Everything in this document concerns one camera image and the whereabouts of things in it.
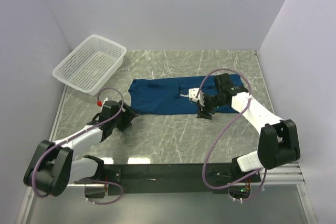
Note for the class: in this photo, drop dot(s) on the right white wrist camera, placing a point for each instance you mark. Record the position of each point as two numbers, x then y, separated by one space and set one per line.
196 96

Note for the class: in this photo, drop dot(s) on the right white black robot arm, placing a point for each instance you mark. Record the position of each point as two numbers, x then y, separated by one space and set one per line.
278 139

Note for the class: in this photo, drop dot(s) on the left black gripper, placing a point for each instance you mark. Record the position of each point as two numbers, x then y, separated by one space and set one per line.
128 115

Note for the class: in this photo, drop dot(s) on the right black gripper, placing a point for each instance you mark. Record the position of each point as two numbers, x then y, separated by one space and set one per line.
203 114

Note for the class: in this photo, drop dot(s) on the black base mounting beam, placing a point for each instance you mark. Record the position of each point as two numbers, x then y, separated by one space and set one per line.
170 178

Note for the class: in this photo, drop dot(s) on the blue mickey mouse t-shirt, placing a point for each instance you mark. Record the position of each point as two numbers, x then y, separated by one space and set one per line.
169 96

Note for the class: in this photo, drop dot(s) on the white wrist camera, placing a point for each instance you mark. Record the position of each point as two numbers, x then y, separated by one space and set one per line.
196 96
100 103

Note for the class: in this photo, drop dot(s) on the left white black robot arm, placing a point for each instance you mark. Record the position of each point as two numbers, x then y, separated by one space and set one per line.
54 165

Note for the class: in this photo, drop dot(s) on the white plastic mesh basket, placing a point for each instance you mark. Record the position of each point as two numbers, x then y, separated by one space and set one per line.
90 65

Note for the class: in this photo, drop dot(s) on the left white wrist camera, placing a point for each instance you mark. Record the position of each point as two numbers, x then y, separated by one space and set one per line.
100 103

